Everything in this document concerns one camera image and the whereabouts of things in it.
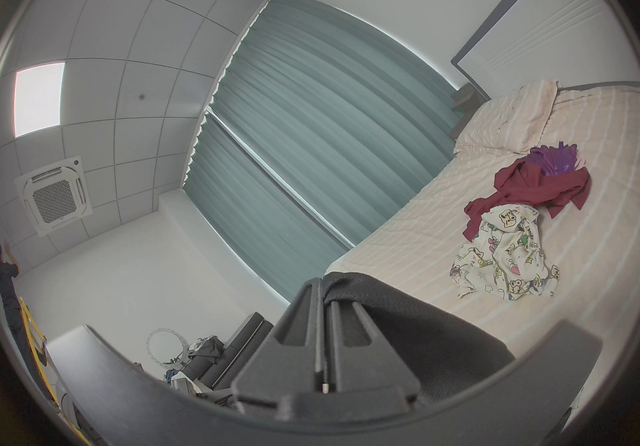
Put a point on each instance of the bed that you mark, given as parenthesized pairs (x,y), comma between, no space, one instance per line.
(590,259)

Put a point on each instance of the dark red garment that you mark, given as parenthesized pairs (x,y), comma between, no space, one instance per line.
(530,189)

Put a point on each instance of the purple garment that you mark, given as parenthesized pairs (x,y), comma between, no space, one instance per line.
(555,159)

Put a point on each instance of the black chest of drawers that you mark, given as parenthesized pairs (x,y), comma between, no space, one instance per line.
(240,339)

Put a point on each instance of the dark grey garment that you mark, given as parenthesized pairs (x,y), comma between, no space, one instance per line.
(207,349)

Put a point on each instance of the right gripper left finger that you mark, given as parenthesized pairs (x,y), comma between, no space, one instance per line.
(295,349)

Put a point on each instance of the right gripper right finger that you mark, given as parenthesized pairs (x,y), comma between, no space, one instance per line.
(360,364)

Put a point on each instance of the cream pillow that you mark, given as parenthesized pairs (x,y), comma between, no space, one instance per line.
(510,119)

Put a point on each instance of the pink garment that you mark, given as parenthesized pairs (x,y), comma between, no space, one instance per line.
(580,161)

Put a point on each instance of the white printed pyjama garment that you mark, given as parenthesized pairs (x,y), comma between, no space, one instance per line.
(510,254)

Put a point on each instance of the black long-sleeved top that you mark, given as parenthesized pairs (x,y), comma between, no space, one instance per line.
(425,334)

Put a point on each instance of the ceiling air conditioner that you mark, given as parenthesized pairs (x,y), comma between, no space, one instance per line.
(52,194)

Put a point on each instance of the grey bedside table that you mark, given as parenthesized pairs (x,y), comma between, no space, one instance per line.
(467,107)

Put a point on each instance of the ceiling light panel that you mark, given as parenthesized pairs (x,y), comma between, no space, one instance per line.
(40,99)

